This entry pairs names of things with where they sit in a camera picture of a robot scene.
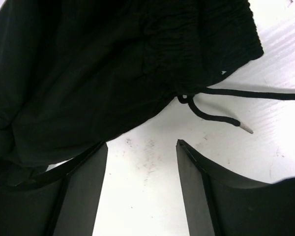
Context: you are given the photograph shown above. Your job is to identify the black wire with ferrule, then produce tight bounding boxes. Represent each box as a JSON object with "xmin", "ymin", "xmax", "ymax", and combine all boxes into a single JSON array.
[
  {"xmin": 177, "ymin": 93, "xmax": 254, "ymax": 135},
  {"xmin": 204, "ymin": 86, "xmax": 295, "ymax": 101}
]

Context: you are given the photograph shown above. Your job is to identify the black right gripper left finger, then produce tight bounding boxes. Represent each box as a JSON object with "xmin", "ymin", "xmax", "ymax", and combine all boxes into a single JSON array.
[{"xmin": 0, "ymin": 144, "xmax": 108, "ymax": 236}]

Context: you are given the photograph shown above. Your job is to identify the black trousers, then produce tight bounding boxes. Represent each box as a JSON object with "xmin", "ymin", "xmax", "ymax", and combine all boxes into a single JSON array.
[{"xmin": 0, "ymin": 0, "xmax": 264, "ymax": 186}]

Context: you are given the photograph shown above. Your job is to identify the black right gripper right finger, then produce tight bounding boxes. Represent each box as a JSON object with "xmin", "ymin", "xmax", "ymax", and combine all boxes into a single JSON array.
[{"xmin": 176, "ymin": 140, "xmax": 275, "ymax": 236}]

